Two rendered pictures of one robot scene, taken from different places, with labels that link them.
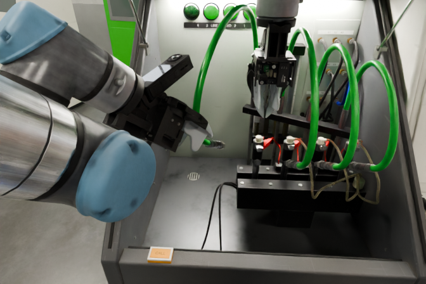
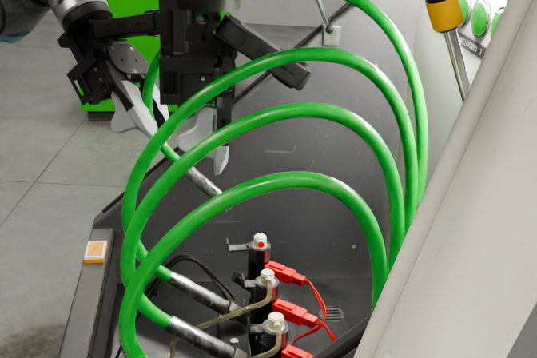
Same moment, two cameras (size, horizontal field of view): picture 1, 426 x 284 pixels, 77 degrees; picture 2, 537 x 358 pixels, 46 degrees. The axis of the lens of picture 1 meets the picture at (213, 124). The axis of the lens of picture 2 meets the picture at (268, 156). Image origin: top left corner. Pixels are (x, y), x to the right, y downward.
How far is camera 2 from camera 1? 0.93 m
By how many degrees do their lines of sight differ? 69
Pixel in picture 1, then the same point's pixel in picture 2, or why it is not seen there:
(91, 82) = not seen: outside the picture
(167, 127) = (89, 73)
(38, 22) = not seen: outside the picture
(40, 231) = not seen: hidden behind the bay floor
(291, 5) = not seen: outside the picture
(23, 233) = not seen: hidden behind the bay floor
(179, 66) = (135, 18)
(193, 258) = (89, 280)
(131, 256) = (99, 234)
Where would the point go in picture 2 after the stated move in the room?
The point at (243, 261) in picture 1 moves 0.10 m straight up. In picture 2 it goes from (78, 324) to (73, 264)
